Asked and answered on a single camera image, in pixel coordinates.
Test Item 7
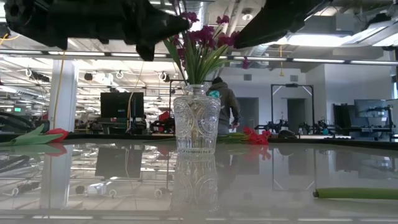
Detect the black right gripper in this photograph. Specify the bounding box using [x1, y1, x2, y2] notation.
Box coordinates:
[233, 0, 330, 50]

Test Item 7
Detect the yellow hanging cable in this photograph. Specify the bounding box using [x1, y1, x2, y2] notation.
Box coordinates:
[126, 60, 146, 130]

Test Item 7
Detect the yellow hanging cord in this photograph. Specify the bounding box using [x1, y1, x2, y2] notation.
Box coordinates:
[279, 45, 285, 77]

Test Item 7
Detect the green stem foreground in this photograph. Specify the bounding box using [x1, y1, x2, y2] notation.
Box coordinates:
[312, 187, 398, 200]

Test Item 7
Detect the person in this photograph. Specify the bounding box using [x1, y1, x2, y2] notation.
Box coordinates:
[206, 77, 241, 136]

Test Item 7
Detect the black computer monitor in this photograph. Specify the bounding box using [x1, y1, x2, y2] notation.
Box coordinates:
[99, 91, 145, 119]

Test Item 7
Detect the black upright panel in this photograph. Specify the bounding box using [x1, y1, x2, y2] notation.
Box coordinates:
[333, 103, 355, 128]

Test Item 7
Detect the grey door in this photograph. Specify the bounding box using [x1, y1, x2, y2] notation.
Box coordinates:
[286, 98, 307, 127]
[238, 97, 259, 134]

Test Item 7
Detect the tall clear cut-glass vase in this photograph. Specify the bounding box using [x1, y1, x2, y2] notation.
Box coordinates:
[173, 83, 222, 156]

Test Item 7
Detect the long ceiling light bar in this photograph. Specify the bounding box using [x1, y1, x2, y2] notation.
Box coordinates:
[0, 49, 398, 66]

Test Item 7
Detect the corrugated silver ventilation duct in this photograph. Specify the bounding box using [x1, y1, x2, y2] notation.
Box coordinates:
[183, 0, 209, 32]

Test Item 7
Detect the black curved hose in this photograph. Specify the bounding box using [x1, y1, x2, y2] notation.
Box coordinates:
[0, 111, 50, 134]

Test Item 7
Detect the red tulip with green leaf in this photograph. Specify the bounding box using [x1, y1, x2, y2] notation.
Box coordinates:
[0, 123, 70, 147]

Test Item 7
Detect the red flower bunch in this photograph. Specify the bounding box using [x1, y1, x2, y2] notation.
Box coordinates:
[216, 126, 272, 146]

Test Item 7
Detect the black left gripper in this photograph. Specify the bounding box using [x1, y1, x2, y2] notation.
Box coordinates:
[67, 0, 191, 45]

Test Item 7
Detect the grey computer monitor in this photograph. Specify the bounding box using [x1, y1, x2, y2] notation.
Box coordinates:
[354, 98, 389, 118]

